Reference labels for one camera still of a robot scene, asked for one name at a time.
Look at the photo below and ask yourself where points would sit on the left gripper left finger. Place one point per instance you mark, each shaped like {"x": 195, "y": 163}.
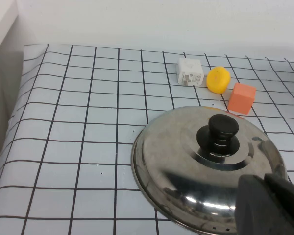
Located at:
{"x": 257, "y": 210}

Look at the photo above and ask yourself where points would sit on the stainless steel pot lid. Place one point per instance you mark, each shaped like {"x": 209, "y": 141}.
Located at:
{"x": 174, "y": 147}

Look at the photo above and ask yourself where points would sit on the yellow rubber duck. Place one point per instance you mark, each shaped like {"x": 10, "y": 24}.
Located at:
{"x": 218, "y": 79}

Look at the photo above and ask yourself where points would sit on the white grid tablecloth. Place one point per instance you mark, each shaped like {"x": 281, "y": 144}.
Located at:
{"x": 76, "y": 147}

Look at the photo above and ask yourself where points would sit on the white power adapter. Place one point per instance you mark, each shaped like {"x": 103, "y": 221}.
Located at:
{"x": 189, "y": 71}

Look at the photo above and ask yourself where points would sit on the orange foam cube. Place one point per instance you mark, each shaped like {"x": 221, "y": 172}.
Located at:
{"x": 241, "y": 99}

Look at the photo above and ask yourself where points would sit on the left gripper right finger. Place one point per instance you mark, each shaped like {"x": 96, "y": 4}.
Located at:
{"x": 291, "y": 195}

